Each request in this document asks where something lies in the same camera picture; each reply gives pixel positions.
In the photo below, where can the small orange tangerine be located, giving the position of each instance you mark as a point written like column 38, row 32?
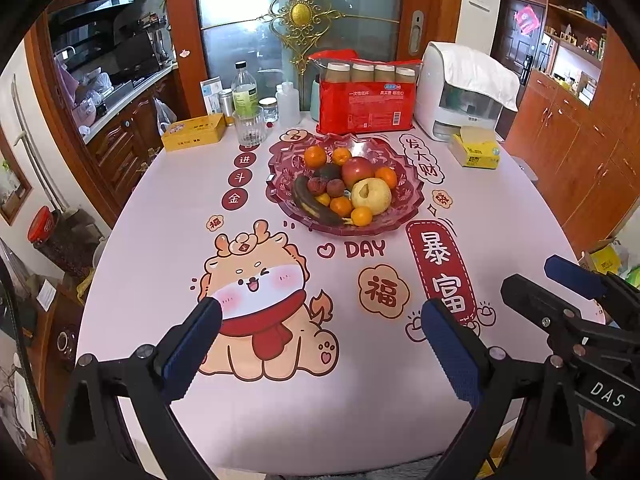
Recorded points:
column 386, row 176
column 342, row 155
column 315, row 156
column 341, row 206
column 361, row 216
column 322, row 200

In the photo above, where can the yellow pear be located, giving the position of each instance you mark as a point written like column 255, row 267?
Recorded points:
column 375, row 197

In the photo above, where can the white squeeze bottle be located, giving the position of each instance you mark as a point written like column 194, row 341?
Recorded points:
column 288, row 105

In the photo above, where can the teal cup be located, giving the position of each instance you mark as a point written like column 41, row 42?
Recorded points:
column 315, row 100

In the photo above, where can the white plastic bag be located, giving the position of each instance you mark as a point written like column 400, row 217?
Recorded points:
column 164, row 117

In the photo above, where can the white and blue carton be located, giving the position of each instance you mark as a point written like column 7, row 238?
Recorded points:
column 211, row 94

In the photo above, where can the dark entry door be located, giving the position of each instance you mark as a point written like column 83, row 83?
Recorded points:
column 515, row 55

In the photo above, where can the range hood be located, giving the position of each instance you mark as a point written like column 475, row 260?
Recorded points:
column 90, row 10

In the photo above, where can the red-lid jar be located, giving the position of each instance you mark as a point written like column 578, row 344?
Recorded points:
column 45, row 222

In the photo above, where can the yellow tissue box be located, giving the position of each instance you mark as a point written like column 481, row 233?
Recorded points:
column 475, row 149

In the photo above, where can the white towel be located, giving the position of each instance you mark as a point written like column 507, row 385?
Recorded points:
column 485, row 72

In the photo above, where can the small metal can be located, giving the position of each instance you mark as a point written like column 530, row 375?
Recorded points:
column 226, row 105

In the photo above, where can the blackened banana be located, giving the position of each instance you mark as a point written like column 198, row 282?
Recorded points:
column 305, row 200

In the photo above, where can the wooden shelf cabinet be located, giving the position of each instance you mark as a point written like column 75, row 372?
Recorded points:
column 585, row 150

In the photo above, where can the red paper door ornament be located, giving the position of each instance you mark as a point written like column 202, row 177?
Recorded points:
column 527, row 20

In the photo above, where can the cardboard box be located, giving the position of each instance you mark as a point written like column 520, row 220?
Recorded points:
column 602, row 257

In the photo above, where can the clear bottle with green label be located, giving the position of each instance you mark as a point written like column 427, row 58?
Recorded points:
column 245, row 92

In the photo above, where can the ribbed glass tumbler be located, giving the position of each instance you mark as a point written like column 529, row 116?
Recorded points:
column 249, row 127

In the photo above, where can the red package of paper cups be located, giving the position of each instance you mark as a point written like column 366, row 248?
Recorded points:
column 367, row 107

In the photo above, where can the gold door ornament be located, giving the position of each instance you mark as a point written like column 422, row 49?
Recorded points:
column 300, row 12

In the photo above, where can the small glass jar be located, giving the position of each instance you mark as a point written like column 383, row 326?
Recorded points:
column 268, row 110

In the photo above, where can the yellow tin box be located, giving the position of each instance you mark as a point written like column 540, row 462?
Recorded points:
column 192, row 132

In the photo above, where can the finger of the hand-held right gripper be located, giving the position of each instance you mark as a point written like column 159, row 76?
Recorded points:
column 570, row 272
column 530, row 300

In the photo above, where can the white countertop appliance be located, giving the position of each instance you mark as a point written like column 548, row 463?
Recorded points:
column 435, row 105

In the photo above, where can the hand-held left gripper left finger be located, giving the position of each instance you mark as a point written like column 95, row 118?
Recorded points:
column 192, row 355

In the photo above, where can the printed pink table cover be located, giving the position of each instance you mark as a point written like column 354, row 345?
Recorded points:
column 165, row 235

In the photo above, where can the red apple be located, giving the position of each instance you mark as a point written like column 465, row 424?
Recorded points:
column 357, row 170

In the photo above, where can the dark red lychee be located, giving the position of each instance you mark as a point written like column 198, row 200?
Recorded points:
column 335, row 187
column 315, row 185

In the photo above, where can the pink patterned glass bowl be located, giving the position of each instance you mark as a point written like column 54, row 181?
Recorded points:
column 400, row 200

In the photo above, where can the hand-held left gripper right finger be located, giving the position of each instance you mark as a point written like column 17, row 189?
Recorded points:
column 452, row 360

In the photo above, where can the dark avocado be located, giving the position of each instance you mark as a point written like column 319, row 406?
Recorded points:
column 330, row 171

